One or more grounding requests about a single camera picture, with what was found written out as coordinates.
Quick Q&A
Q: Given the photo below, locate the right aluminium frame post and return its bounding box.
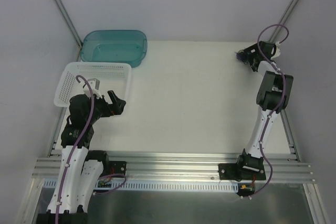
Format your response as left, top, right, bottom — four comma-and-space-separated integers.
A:
270, 0, 317, 42

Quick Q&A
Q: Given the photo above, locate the teal translucent plastic tub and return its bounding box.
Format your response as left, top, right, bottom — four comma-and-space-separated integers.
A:
80, 30, 148, 68

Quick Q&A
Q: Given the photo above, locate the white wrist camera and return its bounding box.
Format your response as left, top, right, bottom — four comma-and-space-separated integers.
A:
272, 41, 281, 59
83, 78, 102, 99

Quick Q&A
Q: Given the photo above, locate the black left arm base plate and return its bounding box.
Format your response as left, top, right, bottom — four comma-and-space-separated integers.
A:
107, 161, 127, 178

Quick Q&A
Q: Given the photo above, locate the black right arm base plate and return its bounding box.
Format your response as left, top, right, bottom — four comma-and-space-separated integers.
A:
218, 163, 266, 181

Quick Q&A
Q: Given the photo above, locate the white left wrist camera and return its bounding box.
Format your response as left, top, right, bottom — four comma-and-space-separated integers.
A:
83, 78, 102, 99

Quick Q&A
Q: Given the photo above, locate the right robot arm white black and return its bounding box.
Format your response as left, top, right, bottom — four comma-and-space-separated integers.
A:
235, 41, 294, 181

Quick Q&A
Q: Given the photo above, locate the white perforated plastic basket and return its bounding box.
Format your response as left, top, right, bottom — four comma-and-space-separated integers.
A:
54, 62, 132, 108

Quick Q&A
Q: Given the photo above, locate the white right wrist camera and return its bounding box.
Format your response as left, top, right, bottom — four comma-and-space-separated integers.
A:
272, 41, 281, 59

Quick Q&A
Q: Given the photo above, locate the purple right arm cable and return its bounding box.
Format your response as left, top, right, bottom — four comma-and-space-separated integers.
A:
237, 24, 291, 200

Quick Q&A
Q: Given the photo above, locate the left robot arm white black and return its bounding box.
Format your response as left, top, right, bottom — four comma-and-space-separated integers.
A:
36, 91, 127, 223

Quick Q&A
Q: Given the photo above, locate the left aluminium frame post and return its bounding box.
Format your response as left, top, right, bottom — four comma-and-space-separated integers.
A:
53, 0, 83, 49

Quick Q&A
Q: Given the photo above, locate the aluminium frame post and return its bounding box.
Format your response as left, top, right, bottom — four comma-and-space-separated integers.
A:
53, 0, 83, 49
270, 0, 317, 42

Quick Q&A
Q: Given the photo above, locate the white slotted cable duct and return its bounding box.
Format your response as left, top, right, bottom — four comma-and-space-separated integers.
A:
43, 179, 238, 193

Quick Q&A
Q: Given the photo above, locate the purple black cable bundle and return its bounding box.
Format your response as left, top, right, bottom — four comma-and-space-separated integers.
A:
234, 48, 250, 65

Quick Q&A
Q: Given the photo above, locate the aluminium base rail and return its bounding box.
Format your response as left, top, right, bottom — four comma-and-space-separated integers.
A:
31, 152, 316, 184

